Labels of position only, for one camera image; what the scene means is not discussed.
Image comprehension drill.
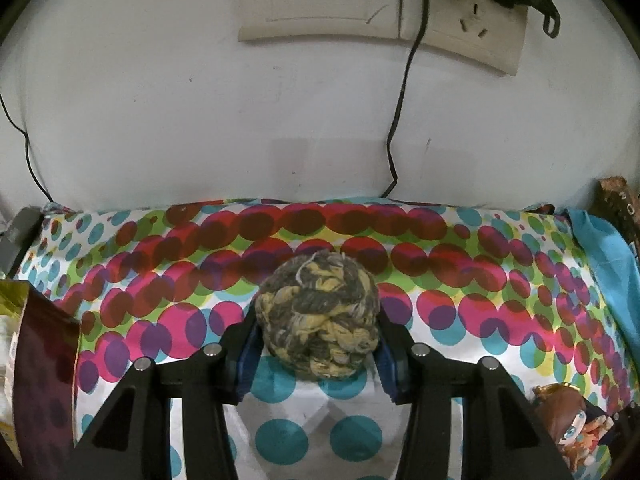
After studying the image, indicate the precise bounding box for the olive yellow yarn ball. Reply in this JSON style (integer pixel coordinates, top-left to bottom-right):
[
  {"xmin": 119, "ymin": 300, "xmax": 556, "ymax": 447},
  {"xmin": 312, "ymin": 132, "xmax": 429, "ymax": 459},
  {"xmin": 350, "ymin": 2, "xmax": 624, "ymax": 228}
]
[{"xmin": 252, "ymin": 250, "xmax": 381, "ymax": 380}]

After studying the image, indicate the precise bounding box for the gold storage box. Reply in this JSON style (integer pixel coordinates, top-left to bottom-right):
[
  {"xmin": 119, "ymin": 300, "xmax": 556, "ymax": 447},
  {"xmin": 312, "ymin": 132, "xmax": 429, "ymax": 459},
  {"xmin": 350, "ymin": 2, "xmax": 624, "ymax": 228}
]
[{"xmin": 1, "ymin": 280, "xmax": 80, "ymax": 479}]

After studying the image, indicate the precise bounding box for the thin black wall cable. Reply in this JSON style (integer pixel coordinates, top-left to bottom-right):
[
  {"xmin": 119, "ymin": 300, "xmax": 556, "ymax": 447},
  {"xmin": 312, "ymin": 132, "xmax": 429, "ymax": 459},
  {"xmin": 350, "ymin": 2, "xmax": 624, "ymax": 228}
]
[{"xmin": 0, "ymin": 91, "xmax": 56, "ymax": 205}]

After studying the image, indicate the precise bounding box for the colourful dotted bedsheet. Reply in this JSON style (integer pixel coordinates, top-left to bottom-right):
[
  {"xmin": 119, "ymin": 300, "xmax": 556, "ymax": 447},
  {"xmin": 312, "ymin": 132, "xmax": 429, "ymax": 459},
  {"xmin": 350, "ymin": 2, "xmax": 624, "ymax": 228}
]
[{"xmin": 12, "ymin": 198, "xmax": 637, "ymax": 480}]

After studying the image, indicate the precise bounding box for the brown haired doll figurine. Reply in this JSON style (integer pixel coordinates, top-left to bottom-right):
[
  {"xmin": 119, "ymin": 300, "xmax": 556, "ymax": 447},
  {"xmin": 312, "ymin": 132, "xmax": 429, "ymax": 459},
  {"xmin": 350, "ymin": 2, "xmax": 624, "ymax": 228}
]
[{"xmin": 533, "ymin": 382, "xmax": 624, "ymax": 474}]

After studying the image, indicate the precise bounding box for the blue cloth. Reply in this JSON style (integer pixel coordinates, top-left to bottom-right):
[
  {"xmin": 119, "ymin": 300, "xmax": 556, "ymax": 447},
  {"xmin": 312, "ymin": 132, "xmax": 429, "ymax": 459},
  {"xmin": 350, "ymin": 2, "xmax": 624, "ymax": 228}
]
[{"xmin": 565, "ymin": 208, "xmax": 639, "ymax": 340}]

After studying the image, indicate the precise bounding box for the black adapter cable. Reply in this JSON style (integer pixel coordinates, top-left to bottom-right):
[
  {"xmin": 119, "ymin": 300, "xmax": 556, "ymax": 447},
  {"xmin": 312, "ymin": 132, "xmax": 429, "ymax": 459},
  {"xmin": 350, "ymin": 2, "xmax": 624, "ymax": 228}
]
[{"xmin": 380, "ymin": 0, "xmax": 562, "ymax": 201}]

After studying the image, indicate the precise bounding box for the black set-top box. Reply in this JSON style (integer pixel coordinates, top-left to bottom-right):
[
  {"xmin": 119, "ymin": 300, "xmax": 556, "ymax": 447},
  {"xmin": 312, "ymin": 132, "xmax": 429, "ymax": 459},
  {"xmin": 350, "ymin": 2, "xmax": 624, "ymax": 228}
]
[{"xmin": 0, "ymin": 207, "xmax": 43, "ymax": 278}]

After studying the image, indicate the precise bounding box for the brown patterned snack bag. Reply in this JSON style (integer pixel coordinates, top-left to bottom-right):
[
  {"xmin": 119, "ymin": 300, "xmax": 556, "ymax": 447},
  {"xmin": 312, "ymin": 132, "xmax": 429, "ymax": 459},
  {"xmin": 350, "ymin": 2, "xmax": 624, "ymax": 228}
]
[{"xmin": 589, "ymin": 177, "xmax": 639, "ymax": 254}]

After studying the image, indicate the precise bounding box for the beige wall socket panel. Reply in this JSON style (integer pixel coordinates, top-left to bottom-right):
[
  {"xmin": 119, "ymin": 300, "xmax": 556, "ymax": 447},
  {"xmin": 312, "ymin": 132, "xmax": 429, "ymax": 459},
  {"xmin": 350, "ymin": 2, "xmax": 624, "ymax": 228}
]
[{"xmin": 238, "ymin": 0, "xmax": 527, "ymax": 75}]

